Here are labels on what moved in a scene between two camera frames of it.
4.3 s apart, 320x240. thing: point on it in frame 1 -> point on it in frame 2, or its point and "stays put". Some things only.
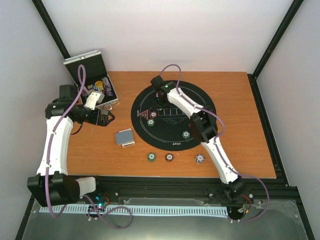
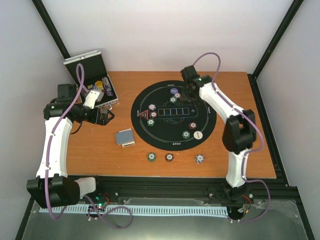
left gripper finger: (106, 119) stays put
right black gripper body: (162, 102) -> (187, 97)
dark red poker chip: (169, 157) stays put
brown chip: (153, 114) stays put
